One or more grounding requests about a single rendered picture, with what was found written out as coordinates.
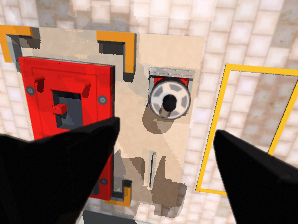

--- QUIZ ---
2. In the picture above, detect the black wheel with grey hub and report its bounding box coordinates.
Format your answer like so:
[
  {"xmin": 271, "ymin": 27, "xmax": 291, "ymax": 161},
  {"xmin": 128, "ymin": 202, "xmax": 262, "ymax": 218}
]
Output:
[{"xmin": 149, "ymin": 77, "xmax": 191, "ymax": 120}]

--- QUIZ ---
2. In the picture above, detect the yellow rectangular outline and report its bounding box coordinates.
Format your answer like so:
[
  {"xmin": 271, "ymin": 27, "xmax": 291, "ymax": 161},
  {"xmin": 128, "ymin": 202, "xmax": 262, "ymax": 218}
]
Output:
[{"xmin": 196, "ymin": 64, "xmax": 298, "ymax": 196}]

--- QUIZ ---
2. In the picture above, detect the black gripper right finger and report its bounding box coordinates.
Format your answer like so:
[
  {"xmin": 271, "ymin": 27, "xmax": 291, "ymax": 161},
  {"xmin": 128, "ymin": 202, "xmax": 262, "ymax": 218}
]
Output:
[{"xmin": 213, "ymin": 129, "xmax": 298, "ymax": 224}]

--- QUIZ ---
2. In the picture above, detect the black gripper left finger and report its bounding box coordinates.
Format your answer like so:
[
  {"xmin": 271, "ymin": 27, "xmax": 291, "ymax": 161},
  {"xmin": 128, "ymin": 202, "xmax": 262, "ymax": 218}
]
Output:
[{"xmin": 0, "ymin": 116, "xmax": 120, "ymax": 224}]

